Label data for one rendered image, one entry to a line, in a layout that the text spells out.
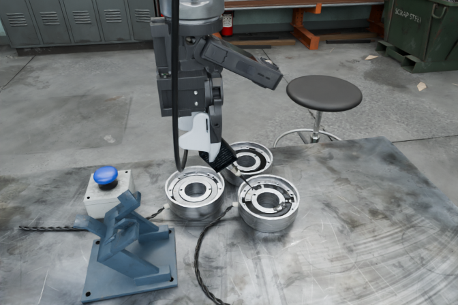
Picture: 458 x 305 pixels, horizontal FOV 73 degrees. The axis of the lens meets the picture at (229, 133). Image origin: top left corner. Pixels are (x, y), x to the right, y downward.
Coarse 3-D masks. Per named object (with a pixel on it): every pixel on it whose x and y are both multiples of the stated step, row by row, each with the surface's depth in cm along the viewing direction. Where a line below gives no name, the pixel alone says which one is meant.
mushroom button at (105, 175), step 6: (102, 168) 54; (108, 168) 54; (114, 168) 54; (96, 174) 52; (102, 174) 52; (108, 174) 52; (114, 174) 53; (96, 180) 52; (102, 180) 52; (108, 180) 52
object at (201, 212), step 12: (192, 168) 59; (204, 168) 59; (168, 180) 56; (192, 180) 58; (204, 180) 58; (216, 180) 58; (168, 192) 55; (180, 192) 55; (192, 192) 59; (204, 192) 58; (180, 204) 51; (204, 204) 51; (216, 204) 53; (180, 216) 54; (192, 216) 52; (204, 216) 54
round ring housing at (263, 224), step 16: (256, 176) 57; (272, 176) 57; (240, 192) 54; (256, 192) 55; (272, 192) 55; (288, 192) 55; (240, 208) 52; (272, 208) 52; (256, 224) 50; (272, 224) 49; (288, 224) 51
